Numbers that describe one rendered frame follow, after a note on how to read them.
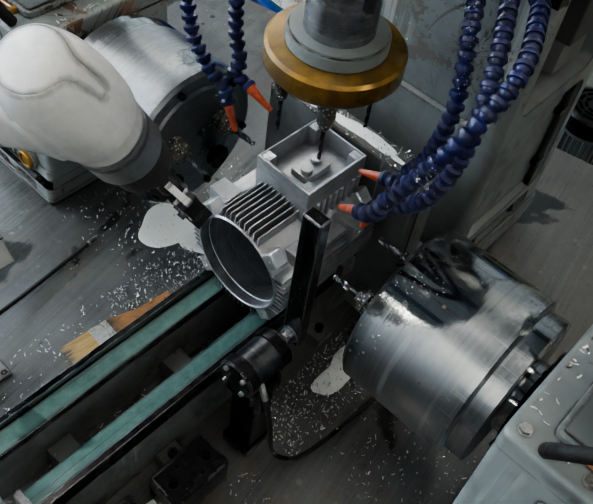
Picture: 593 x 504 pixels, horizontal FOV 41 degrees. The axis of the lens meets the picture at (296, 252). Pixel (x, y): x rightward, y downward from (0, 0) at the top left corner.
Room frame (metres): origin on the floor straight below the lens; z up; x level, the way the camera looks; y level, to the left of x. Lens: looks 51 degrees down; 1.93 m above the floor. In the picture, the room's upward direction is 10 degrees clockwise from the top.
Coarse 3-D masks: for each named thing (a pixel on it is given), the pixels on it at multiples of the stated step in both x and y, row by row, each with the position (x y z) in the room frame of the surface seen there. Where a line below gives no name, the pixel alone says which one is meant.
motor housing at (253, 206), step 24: (264, 192) 0.77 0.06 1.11; (216, 216) 0.74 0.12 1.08; (240, 216) 0.72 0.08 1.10; (264, 216) 0.74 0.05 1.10; (288, 216) 0.75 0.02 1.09; (216, 240) 0.77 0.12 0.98; (240, 240) 0.79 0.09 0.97; (264, 240) 0.70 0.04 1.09; (288, 240) 0.72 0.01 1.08; (336, 240) 0.75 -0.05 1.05; (360, 240) 0.79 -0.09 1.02; (216, 264) 0.75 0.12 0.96; (240, 264) 0.76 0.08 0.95; (264, 264) 0.77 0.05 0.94; (288, 264) 0.69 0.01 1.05; (336, 264) 0.75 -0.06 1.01; (240, 288) 0.72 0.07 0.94; (264, 288) 0.73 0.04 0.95; (288, 288) 0.67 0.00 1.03
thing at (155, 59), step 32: (96, 32) 1.01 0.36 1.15; (128, 32) 1.00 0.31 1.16; (160, 32) 1.02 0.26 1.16; (128, 64) 0.94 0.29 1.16; (160, 64) 0.94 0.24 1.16; (192, 64) 0.95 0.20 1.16; (224, 64) 1.00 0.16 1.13; (160, 96) 0.88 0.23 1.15; (192, 96) 0.91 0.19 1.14; (160, 128) 0.86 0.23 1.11; (192, 128) 0.91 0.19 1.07; (224, 128) 0.93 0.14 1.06; (224, 160) 0.97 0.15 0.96
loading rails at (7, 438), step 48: (192, 288) 0.72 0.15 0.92; (336, 288) 0.81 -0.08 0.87; (144, 336) 0.62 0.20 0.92; (192, 336) 0.68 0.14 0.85; (240, 336) 0.65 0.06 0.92; (48, 384) 0.52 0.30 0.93; (96, 384) 0.53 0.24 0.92; (144, 384) 0.60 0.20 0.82; (192, 384) 0.55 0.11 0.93; (0, 432) 0.44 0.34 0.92; (48, 432) 0.47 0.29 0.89; (144, 432) 0.48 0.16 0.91; (0, 480) 0.40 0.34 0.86; (48, 480) 0.39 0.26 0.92; (96, 480) 0.41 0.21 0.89
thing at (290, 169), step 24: (288, 144) 0.85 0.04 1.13; (312, 144) 0.88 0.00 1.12; (336, 144) 0.87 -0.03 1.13; (264, 168) 0.80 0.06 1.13; (288, 168) 0.82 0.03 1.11; (312, 168) 0.81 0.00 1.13; (336, 168) 0.84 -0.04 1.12; (360, 168) 0.83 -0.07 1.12; (288, 192) 0.77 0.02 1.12; (312, 192) 0.75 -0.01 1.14; (336, 192) 0.79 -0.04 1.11
